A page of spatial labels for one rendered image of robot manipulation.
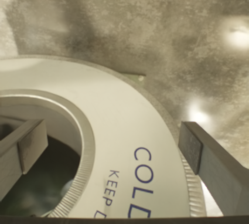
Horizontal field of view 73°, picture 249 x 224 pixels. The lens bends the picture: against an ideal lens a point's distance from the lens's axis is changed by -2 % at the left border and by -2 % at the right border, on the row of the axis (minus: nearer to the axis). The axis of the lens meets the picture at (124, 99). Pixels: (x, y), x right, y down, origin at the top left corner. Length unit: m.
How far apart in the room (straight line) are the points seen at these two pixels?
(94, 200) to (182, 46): 0.96
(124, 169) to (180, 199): 0.16
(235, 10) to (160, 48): 0.44
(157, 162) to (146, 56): 0.76
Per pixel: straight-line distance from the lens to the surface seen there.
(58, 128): 0.81
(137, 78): 1.20
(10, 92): 0.79
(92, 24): 1.09
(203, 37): 1.18
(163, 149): 0.58
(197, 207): 0.53
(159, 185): 0.52
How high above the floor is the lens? 1.03
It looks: 50 degrees down
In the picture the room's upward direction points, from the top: 177 degrees counter-clockwise
